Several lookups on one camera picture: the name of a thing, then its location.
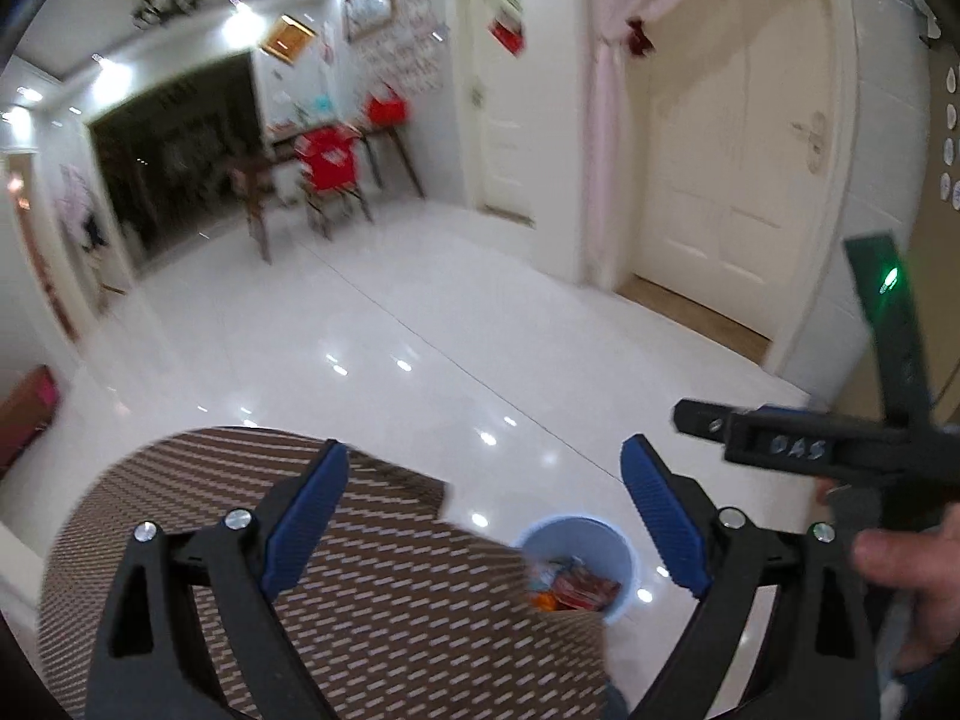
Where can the gold framed picture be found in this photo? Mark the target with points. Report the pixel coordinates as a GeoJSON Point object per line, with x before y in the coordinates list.
{"type": "Point", "coordinates": [287, 37]}

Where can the red upholstered bench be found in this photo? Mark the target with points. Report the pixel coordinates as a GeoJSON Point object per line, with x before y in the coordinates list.
{"type": "Point", "coordinates": [26, 420]}

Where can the red chair cover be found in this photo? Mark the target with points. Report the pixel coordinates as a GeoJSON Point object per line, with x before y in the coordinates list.
{"type": "Point", "coordinates": [326, 161]}

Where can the blue packet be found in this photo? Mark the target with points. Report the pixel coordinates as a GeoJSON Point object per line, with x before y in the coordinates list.
{"type": "Point", "coordinates": [547, 574]}

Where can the brown polka dot tablecloth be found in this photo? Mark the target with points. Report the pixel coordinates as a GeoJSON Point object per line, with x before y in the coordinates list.
{"type": "Point", "coordinates": [412, 615]}

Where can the wooden dining table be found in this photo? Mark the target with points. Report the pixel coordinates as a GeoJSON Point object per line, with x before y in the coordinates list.
{"type": "Point", "coordinates": [259, 191]}

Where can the glass sliding door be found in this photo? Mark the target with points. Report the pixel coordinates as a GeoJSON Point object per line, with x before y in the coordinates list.
{"type": "Point", "coordinates": [172, 165]}

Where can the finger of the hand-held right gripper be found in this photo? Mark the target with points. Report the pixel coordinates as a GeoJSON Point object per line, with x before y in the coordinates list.
{"type": "Point", "coordinates": [701, 418]}
{"type": "Point", "coordinates": [795, 448]}

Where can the pink curtain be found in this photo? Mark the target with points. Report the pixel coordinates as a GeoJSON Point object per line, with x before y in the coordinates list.
{"type": "Point", "coordinates": [611, 150]}

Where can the wooden chair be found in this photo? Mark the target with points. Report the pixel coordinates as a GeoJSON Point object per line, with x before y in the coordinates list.
{"type": "Point", "coordinates": [352, 201]}

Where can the person's right hand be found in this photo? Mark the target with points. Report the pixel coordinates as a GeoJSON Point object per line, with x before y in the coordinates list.
{"type": "Point", "coordinates": [922, 585]}

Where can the white single door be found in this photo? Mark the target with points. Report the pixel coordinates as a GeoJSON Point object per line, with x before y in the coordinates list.
{"type": "Point", "coordinates": [499, 135]}

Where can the white wall poster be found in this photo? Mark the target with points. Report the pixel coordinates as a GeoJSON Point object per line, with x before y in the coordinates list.
{"type": "Point", "coordinates": [409, 52]}

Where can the red door ornament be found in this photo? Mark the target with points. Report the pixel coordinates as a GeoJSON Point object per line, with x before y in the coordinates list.
{"type": "Point", "coordinates": [506, 31]}

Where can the red orange wrapper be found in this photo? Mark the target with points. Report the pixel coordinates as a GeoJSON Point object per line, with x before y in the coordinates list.
{"type": "Point", "coordinates": [589, 586]}

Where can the white double door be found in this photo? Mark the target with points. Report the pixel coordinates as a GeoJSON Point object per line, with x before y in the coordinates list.
{"type": "Point", "coordinates": [720, 165]}

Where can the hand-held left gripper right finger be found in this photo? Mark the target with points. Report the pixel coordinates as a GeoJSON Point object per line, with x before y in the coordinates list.
{"type": "Point", "coordinates": [667, 517]}

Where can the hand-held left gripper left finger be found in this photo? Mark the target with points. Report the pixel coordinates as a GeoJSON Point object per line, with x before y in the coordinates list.
{"type": "Point", "coordinates": [307, 517]}

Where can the light blue desk ornament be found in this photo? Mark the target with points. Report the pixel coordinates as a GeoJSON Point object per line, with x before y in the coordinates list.
{"type": "Point", "coordinates": [322, 105]}

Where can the light blue plastic bin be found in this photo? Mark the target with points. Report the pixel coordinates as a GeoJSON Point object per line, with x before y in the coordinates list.
{"type": "Point", "coordinates": [604, 540]}

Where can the red curtain tie ornament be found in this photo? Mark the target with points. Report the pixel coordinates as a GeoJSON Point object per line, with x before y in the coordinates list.
{"type": "Point", "coordinates": [641, 36]}

